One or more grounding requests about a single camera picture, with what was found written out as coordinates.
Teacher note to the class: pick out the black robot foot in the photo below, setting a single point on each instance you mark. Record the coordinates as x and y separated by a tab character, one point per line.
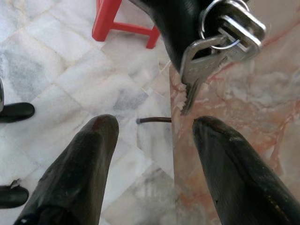
11	197
14	112

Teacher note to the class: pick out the marble pattern folding table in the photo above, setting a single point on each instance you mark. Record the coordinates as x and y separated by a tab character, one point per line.
246	93

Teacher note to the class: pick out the black robot left foot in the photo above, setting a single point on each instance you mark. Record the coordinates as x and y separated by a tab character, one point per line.
14	112

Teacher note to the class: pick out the black robot right foot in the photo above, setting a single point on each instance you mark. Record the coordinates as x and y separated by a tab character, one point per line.
11	197

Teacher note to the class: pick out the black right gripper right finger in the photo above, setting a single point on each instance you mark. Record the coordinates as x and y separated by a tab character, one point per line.
246	187

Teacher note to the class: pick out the red plastic stool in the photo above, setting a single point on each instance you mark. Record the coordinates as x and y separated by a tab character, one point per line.
105	14

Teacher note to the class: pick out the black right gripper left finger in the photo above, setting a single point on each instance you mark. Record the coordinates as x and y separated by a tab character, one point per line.
70	182

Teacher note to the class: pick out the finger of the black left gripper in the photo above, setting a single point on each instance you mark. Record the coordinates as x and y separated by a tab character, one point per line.
175	23

